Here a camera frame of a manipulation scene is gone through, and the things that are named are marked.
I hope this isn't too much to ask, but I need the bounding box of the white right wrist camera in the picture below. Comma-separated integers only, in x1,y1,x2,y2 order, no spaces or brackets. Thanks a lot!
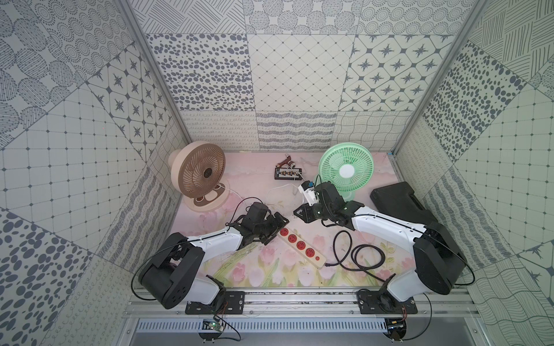
298,180,317,206

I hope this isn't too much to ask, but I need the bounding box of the green desk fan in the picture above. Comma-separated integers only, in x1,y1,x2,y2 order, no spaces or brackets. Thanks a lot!
315,143,374,201

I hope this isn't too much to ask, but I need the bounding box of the black plastic tool case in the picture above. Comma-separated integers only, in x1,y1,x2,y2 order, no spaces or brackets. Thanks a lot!
370,182,439,229

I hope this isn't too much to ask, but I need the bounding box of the beige and brown desk fan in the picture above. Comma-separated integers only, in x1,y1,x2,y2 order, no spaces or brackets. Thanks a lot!
167,141,229,213

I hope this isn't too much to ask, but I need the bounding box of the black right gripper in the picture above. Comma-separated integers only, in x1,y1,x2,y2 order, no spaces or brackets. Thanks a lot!
293,202,333,223

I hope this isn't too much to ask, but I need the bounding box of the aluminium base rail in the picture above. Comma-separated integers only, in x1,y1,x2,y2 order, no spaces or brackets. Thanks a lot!
123,288,479,334

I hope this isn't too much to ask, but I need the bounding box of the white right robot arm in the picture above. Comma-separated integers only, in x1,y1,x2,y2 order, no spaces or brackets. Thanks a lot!
294,181,467,302

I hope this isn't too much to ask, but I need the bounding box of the black multimeter device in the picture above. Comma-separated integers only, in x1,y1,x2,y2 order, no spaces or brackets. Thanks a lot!
274,167,303,181

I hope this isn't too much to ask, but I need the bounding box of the cream red power strip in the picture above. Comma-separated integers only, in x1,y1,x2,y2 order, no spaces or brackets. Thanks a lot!
278,228,326,268

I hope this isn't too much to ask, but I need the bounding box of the pale green-fan power cord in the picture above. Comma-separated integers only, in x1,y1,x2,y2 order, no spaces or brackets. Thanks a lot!
265,181,321,206

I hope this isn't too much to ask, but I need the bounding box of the black power strip cable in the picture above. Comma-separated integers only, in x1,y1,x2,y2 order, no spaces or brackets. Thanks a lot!
324,228,387,273

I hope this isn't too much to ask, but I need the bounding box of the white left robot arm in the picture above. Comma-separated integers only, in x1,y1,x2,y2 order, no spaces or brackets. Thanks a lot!
133,201,289,314

